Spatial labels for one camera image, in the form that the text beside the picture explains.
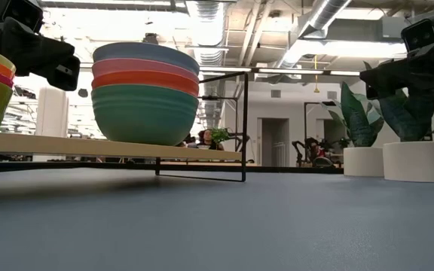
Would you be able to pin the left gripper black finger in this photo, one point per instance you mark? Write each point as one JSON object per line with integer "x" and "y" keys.
{"x": 43, "y": 56}

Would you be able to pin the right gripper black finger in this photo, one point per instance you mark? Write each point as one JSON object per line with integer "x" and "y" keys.
{"x": 382, "y": 81}

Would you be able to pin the pink plate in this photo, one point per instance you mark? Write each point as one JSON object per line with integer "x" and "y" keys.
{"x": 145, "y": 66}

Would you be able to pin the orange-red matte bowl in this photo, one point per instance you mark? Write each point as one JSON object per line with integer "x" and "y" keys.
{"x": 145, "y": 80}

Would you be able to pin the teal green matte bowl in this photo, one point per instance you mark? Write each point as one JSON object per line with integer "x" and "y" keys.
{"x": 145, "y": 116}

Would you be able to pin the white column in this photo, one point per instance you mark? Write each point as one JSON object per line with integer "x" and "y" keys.
{"x": 51, "y": 113}

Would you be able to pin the snake plant in white pot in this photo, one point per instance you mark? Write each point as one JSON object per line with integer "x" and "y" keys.
{"x": 413, "y": 162}
{"x": 364, "y": 162}

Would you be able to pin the black robot workstation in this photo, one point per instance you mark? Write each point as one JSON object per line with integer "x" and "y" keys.
{"x": 315, "y": 152}

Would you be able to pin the black ceiling lamp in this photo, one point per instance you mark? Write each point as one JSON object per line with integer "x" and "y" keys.
{"x": 151, "y": 37}

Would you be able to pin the person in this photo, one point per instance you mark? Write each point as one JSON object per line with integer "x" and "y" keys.
{"x": 208, "y": 139}

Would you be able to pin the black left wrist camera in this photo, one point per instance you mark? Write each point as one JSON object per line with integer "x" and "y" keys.
{"x": 23, "y": 13}

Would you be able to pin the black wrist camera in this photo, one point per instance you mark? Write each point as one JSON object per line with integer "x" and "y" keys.
{"x": 23, "y": 13}
{"x": 422, "y": 35}

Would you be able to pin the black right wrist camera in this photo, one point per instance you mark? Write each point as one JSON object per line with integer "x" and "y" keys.
{"x": 422, "y": 35}

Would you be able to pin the silver spiral air duct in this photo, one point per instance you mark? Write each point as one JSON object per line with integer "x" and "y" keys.
{"x": 322, "y": 19}

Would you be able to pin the wooden shelf with black frame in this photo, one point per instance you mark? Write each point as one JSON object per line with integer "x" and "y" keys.
{"x": 89, "y": 145}

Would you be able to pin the silver flexible air duct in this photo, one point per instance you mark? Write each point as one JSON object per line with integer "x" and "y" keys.
{"x": 211, "y": 22}

